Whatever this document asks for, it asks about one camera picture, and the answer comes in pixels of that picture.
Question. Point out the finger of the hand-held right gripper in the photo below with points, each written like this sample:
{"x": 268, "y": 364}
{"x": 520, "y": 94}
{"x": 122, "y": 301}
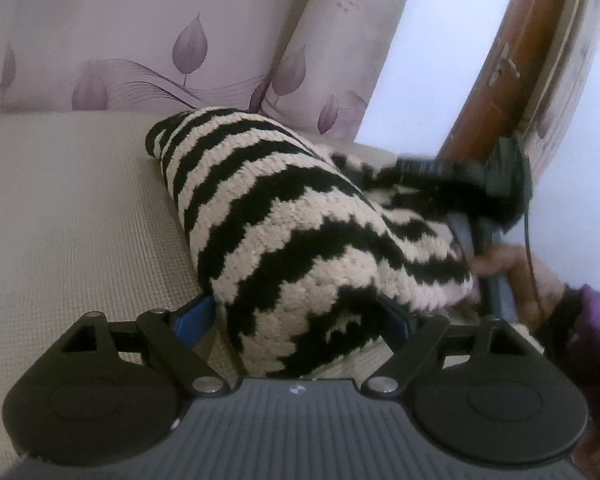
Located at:
{"x": 437, "y": 167}

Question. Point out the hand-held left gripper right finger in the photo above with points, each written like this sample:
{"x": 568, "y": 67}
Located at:
{"x": 396, "y": 319}

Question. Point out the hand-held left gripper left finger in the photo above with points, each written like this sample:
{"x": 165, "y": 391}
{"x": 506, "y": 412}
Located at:
{"x": 199, "y": 317}

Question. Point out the black and white striped sweater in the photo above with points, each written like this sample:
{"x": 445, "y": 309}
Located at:
{"x": 290, "y": 230}

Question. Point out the person's right hand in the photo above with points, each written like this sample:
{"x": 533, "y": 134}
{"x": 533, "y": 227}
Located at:
{"x": 522, "y": 280}

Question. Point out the brown wooden door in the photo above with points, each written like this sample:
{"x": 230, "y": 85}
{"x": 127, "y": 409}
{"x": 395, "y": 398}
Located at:
{"x": 510, "y": 60}

